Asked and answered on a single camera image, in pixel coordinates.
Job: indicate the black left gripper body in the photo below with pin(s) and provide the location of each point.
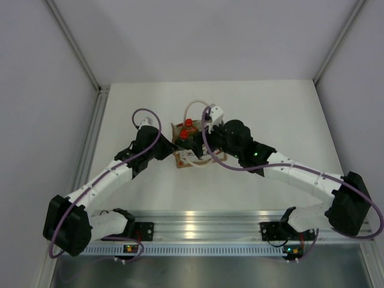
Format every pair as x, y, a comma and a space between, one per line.
159, 150

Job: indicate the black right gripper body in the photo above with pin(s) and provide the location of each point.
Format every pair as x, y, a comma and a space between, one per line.
217, 141

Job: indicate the green dish soap bottle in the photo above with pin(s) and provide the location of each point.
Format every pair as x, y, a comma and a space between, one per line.
185, 141

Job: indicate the watermelon print canvas bag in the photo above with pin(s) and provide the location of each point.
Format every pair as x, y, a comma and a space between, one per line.
188, 158

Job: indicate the yellow dish soap bottle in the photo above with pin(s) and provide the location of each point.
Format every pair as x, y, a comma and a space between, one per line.
190, 127

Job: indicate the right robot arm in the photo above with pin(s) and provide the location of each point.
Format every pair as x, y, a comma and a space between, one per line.
342, 206

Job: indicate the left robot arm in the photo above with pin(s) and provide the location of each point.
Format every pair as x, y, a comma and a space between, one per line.
70, 221

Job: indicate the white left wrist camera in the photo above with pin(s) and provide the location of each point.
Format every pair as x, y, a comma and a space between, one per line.
146, 122

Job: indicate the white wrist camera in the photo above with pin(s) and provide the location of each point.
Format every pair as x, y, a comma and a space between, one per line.
215, 114
146, 122

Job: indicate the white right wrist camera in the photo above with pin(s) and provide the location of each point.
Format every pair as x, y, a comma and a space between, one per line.
215, 114

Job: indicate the aluminium mounting rail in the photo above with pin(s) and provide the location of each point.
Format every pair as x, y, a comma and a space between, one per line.
207, 226

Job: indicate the white slotted cable duct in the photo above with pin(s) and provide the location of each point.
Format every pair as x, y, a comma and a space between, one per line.
183, 250

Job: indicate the aluminium frame post left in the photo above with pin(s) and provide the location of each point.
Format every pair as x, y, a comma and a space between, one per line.
70, 39

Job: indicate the aluminium frame post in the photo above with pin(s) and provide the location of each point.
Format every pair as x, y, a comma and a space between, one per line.
70, 39
340, 37

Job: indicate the aluminium frame post right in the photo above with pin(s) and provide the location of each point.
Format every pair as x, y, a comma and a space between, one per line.
340, 37

